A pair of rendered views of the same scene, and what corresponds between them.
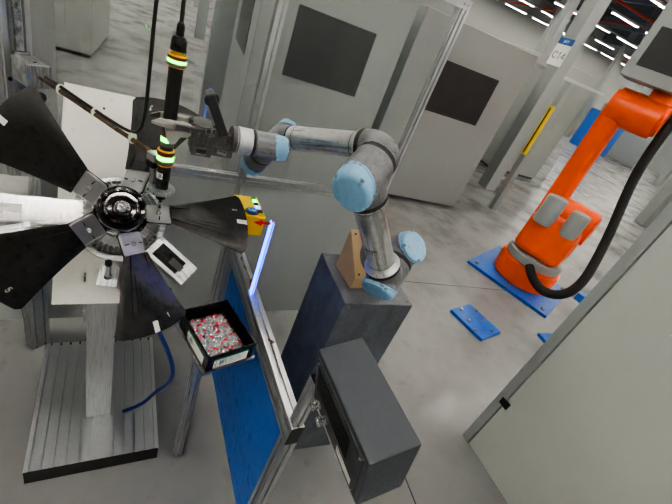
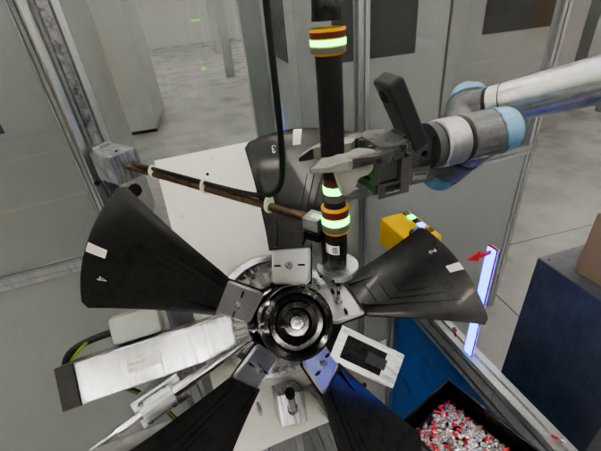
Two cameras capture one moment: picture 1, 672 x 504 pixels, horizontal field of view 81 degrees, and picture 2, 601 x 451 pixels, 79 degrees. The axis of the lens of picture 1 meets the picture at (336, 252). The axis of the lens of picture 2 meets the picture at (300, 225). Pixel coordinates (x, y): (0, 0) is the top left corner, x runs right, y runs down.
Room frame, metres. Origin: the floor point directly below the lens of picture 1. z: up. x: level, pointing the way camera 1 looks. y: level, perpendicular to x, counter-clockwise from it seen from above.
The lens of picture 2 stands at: (0.45, 0.42, 1.66)
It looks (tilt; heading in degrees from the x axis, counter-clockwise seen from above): 32 degrees down; 18
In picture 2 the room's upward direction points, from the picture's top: 6 degrees counter-clockwise
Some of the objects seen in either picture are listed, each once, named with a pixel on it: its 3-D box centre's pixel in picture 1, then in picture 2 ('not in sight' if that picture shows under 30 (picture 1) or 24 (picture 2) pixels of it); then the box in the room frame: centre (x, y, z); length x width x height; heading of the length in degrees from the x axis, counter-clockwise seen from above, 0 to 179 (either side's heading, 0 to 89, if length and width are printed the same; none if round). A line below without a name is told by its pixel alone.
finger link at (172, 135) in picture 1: (171, 132); (344, 175); (0.91, 0.50, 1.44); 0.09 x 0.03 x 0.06; 135
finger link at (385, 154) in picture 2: (192, 128); (374, 154); (0.94, 0.46, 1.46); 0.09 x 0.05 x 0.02; 135
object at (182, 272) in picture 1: (168, 261); (356, 352); (0.98, 0.50, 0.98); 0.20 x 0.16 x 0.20; 35
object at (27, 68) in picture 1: (30, 71); (115, 163); (1.14, 1.11, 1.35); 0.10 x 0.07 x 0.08; 70
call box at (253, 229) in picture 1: (246, 216); (408, 240); (1.38, 0.39, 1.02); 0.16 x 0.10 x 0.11; 35
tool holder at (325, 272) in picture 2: (160, 173); (331, 244); (0.93, 0.53, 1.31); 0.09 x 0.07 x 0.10; 70
